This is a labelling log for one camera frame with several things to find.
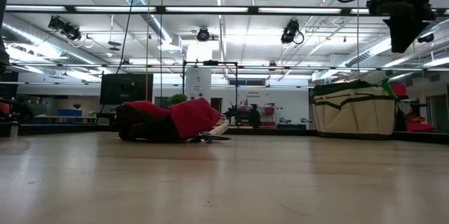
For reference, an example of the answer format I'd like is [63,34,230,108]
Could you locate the beige and green gardening bag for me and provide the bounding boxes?
[311,79,397,140]

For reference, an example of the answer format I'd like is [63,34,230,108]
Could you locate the blue bin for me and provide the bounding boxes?
[57,109,83,117]

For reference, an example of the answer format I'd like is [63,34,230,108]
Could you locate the shelf rack with red bins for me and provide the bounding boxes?
[389,81,438,133]

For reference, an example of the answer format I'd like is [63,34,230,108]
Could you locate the black cable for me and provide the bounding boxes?
[114,0,140,74]

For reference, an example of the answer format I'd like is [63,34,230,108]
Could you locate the black background rig frame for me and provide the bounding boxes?
[181,60,239,126]

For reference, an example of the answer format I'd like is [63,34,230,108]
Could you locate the black monitor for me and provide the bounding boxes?
[100,73,154,105]

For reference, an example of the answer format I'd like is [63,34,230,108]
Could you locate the yellow hanging cable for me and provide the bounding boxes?
[145,0,152,100]

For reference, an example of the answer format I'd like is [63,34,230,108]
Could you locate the black ceiling camera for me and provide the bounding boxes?
[48,15,82,41]
[280,18,304,46]
[196,27,210,42]

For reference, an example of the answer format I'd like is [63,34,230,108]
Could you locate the wooden-handled garden hand tool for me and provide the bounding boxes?
[209,122,229,136]

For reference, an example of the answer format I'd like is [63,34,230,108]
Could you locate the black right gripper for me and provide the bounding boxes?
[366,1,438,53]

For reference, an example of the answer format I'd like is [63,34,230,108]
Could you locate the black overhead light beam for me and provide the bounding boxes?
[0,4,449,16]

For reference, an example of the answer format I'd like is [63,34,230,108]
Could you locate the green potted plant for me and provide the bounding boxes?
[170,93,189,105]

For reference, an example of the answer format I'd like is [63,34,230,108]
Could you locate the teal-handled pruning shears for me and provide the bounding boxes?
[189,133,232,144]

